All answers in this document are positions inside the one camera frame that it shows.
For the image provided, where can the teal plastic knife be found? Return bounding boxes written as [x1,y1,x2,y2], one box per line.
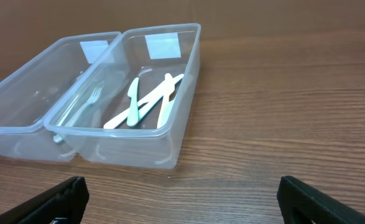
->
[127,77,139,127]

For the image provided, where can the yellow plastic knife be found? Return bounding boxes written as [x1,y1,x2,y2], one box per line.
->
[157,73,175,128]

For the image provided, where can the clear plastic container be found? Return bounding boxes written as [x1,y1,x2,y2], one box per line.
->
[44,23,201,169]
[0,31,121,161]

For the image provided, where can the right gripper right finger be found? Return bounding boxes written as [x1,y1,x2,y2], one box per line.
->
[277,175,365,224]

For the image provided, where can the white plastic fork crossing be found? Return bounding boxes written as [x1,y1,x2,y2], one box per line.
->
[57,82,104,127]

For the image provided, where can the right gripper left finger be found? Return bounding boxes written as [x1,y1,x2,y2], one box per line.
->
[0,176,90,224]

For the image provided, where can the grey-white plastic knife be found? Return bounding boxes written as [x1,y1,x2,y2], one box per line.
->
[160,100,175,126]

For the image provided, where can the pale blue plastic knife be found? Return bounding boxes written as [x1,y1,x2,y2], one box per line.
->
[139,74,184,119]

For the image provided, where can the left clear plastic container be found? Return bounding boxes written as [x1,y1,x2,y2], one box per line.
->
[0,31,121,161]

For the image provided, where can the right clear plastic container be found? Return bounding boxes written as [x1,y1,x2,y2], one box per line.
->
[44,23,201,169]

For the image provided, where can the white plastic knife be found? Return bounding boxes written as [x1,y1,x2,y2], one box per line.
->
[103,82,165,129]

